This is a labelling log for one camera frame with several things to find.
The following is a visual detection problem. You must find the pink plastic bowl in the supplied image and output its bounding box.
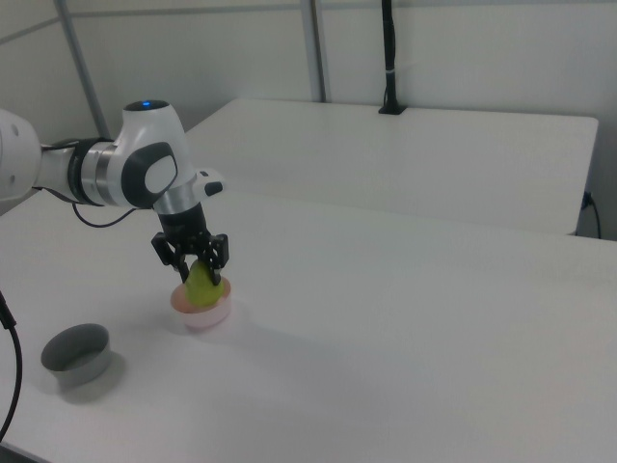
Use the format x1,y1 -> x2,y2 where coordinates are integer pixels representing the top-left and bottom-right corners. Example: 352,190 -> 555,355
171,278 -> 234,331

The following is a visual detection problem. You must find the white side table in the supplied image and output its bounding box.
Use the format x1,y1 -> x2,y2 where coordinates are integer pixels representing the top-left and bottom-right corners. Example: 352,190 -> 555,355
185,98 -> 601,237

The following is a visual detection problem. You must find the thick black camera cable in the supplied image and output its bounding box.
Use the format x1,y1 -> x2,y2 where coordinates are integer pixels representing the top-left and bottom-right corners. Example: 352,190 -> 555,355
0,288 -> 24,431

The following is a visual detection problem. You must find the grey plastic bowl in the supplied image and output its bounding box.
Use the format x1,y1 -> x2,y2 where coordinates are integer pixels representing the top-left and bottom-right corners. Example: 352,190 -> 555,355
40,322 -> 114,388

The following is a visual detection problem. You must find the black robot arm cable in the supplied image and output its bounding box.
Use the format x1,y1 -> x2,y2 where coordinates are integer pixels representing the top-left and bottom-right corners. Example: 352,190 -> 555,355
70,201 -> 161,229

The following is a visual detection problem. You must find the black wall power cable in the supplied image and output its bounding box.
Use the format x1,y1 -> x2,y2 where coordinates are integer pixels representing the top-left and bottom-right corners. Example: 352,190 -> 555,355
582,190 -> 604,239

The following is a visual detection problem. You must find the green pear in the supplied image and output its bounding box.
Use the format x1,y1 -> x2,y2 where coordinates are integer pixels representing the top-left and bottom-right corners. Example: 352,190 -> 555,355
185,259 -> 226,311

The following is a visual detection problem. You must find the upright grey wall post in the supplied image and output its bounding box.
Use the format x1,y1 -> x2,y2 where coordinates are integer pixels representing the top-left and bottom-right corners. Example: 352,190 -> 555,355
298,0 -> 335,103

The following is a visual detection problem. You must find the slanted grey wall post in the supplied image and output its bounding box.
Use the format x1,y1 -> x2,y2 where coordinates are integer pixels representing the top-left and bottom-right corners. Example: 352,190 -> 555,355
54,0 -> 113,142

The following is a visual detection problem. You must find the black camera pole with base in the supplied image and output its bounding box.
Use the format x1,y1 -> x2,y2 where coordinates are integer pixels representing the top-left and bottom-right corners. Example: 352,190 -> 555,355
377,0 -> 407,117

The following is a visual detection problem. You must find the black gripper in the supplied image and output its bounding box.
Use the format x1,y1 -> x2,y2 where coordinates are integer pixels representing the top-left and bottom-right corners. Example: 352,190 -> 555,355
150,204 -> 230,286

